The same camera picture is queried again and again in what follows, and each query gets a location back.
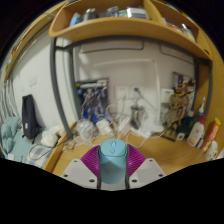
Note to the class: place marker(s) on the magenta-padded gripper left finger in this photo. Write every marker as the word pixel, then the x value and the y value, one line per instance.
pixel 78 171

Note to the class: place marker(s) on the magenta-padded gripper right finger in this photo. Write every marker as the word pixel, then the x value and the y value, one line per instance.
pixel 148 171

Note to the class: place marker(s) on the light blue computer mouse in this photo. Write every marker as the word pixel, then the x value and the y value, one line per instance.
pixel 113 163

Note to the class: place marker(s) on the white crumpled bag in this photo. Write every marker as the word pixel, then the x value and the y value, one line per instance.
pixel 51 136

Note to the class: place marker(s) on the small white desk clock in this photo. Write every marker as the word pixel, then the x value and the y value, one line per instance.
pixel 180 136

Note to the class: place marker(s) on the white charger block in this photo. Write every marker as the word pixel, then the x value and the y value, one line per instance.
pixel 123 124
pixel 102 127

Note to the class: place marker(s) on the plaid bed sheet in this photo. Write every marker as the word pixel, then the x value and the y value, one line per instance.
pixel 28 151

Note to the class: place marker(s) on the white mug with drawing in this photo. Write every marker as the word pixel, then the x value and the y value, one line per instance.
pixel 212 150

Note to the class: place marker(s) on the black backpack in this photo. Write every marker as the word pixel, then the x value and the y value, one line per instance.
pixel 30 116

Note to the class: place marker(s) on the red chip can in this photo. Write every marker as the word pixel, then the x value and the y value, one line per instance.
pixel 211 133

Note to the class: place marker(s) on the blue robot model box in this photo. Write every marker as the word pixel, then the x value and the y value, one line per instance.
pixel 93 98

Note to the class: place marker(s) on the teal blanket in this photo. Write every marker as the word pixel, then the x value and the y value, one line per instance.
pixel 10 133

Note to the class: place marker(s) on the blue pump bottle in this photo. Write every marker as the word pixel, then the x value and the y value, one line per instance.
pixel 201 111

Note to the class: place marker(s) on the printed figure box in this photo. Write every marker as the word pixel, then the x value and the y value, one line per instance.
pixel 181 81

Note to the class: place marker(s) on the wooden shelf unit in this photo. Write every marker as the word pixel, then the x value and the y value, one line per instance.
pixel 126 28

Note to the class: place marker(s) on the dark metal shelf frame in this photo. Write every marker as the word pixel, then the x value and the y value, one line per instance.
pixel 56 83

